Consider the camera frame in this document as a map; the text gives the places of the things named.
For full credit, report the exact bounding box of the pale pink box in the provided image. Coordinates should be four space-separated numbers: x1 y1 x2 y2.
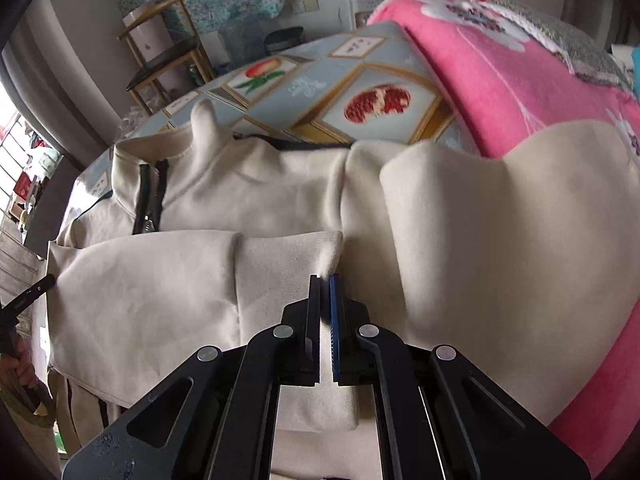
122 2 173 63

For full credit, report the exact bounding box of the empty clear water jug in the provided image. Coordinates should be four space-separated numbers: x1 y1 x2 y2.
220 17 266 68

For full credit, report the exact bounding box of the cream zip jacket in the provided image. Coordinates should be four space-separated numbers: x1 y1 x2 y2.
47 98 640 480

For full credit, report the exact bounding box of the white window railing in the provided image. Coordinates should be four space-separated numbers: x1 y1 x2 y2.
0 112 61 221

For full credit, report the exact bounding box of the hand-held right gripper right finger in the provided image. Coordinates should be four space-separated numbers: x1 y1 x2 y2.
327 274 591 480

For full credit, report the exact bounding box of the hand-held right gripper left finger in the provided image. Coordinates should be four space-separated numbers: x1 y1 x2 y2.
62 275 321 480

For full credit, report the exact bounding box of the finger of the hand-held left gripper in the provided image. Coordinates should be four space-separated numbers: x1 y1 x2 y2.
0 274 57 318

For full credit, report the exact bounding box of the black rice cooker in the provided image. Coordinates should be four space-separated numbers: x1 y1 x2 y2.
263 26 306 56

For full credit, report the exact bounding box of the white water dispenser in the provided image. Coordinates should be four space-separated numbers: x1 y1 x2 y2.
342 0 381 31

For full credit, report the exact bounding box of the pink floral blanket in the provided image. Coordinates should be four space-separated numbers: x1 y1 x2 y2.
367 0 640 480

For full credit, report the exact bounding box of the fruit print bed sheet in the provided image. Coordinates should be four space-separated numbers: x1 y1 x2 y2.
75 22 476 211

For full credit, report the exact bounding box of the wooden chair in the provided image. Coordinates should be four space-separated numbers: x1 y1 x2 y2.
117 0 216 116

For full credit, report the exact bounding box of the clear plastic bag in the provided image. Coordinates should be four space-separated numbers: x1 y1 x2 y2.
119 106 152 137

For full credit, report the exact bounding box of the person's left hand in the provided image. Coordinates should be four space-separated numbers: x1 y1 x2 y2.
0 332 41 403

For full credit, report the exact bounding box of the grey curtain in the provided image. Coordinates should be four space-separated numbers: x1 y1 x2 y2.
5 0 131 261

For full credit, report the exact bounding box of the grey lace-trimmed pillow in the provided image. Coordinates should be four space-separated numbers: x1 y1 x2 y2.
480 0 633 91

